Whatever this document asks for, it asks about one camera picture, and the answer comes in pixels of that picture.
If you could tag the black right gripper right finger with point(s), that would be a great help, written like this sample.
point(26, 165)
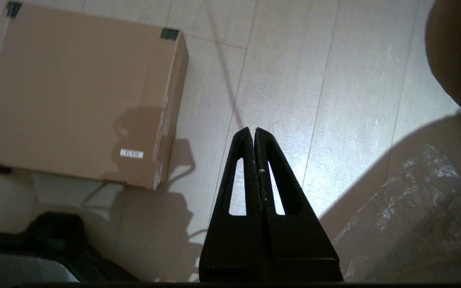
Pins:
point(298, 248)

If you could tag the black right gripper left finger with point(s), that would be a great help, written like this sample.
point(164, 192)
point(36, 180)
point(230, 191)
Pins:
point(230, 248)

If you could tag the clear crinkled plastic sheet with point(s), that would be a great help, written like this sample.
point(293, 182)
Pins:
point(422, 224)

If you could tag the brown cardboard shoe box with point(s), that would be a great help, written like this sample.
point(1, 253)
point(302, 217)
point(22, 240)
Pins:
point(66, 100)

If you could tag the brown round stool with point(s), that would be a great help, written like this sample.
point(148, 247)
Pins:
point(448, 48)

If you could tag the black grey robot base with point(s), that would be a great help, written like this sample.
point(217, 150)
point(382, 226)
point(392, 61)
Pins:
point(54, 236)

